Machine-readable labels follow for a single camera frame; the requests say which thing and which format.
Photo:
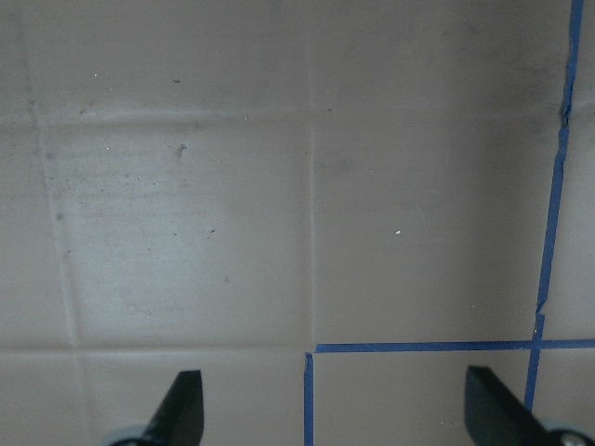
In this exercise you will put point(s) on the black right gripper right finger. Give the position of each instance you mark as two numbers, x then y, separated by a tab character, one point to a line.
495	417

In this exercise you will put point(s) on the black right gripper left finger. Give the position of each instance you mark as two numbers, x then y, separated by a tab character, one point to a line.
180	417

